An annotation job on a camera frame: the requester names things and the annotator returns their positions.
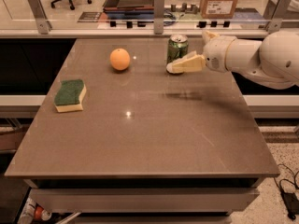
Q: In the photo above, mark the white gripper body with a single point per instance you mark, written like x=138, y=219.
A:
x=215, y=54

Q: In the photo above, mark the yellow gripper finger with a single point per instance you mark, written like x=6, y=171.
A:
x=208, y=36
x=191, y=62

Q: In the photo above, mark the green soda can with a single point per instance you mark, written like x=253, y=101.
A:
x=177, y=48

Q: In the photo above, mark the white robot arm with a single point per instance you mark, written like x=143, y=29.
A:
x=273, y=62

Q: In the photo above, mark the cardboard box with label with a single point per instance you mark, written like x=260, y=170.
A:
x=218, y=9

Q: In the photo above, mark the orange fruit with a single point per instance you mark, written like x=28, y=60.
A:
x=120, y=59

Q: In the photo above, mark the green yellow sponge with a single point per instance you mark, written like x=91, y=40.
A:
x=70, y=96

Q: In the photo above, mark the bottles under table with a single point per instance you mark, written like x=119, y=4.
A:
x=32, y=211

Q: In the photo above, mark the middle metal railing post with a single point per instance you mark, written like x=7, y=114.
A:
x=158, y=17

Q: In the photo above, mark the metal railing post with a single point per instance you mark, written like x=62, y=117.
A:
x=158, y=17
x=42, y=23
x=274, y=15

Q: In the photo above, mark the right metal railing post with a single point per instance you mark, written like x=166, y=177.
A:
x=274, y=15

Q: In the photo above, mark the left metal railing post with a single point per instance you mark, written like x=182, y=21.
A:
x=42, y=23

